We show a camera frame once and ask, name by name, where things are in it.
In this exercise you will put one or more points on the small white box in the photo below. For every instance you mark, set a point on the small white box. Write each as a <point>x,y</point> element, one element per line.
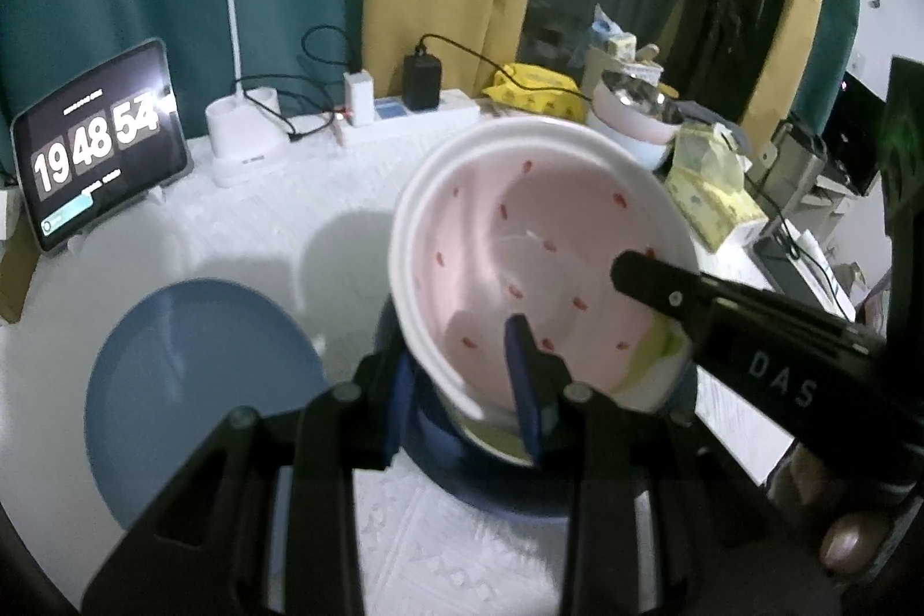
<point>7,212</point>

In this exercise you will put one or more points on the person's right hand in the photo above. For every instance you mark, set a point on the person's right hand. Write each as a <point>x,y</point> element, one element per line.
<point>852,544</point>

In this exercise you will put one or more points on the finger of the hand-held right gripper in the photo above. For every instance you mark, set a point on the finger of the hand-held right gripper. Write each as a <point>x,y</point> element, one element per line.
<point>722,313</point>

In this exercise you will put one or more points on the black charger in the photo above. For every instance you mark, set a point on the black charger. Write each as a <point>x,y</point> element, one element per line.
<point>421,82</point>

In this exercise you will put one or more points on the white power bank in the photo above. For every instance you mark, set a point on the white power bank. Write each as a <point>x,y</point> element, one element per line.
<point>743,237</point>

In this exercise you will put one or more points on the black smartphone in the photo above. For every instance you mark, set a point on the black smartphone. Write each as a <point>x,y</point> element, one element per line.
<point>783,262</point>

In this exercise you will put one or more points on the steel bowl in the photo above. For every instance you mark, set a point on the steel bowl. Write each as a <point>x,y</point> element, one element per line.
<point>635,96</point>

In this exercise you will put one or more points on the black monitor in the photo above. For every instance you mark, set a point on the black monitor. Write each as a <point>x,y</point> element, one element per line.
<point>863,140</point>

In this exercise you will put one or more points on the narrow yellow curtain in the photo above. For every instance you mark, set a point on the narrow yellow curtain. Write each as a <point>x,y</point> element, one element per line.
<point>779,10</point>

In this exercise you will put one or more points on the white charger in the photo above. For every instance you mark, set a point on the white charger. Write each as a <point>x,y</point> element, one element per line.
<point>359,96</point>

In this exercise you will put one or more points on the tablet showing clock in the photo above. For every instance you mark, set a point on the tablet showing clock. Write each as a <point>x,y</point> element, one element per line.
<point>94,147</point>

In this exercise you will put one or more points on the plain pink bowl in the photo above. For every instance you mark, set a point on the plain pink bowl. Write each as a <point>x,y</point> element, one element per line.
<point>628,129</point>

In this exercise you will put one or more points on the light blue plate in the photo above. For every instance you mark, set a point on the light blue plate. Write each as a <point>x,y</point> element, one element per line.
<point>195,385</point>

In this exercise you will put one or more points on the white power strip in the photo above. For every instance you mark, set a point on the white power strip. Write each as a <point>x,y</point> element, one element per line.
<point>447,111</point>

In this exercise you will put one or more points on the yellow snack packet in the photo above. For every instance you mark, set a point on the yellow snack packet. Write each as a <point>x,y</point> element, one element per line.
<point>541,89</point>

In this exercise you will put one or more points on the cream bowl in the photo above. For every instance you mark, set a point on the cream bowl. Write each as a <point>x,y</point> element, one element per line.
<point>653,363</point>

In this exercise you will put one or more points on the yellow tissue pack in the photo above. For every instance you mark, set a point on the yellow tissue pack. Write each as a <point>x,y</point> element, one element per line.
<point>711,197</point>

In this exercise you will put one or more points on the large dark blue bowl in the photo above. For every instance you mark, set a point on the large dark blue bowl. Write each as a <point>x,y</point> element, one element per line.
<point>462,472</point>

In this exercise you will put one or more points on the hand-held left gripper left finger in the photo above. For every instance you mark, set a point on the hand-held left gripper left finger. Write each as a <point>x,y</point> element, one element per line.
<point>401,399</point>

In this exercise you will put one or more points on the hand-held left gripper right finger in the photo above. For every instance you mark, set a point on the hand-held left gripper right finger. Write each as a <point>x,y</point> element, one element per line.
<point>523,385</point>

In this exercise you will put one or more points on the narrow teal curtain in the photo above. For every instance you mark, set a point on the narrow teal curtain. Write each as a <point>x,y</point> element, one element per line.
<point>837,10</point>

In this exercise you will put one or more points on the pink dotted bowl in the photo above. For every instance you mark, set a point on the pink dotted bowl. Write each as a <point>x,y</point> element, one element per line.
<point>548,212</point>

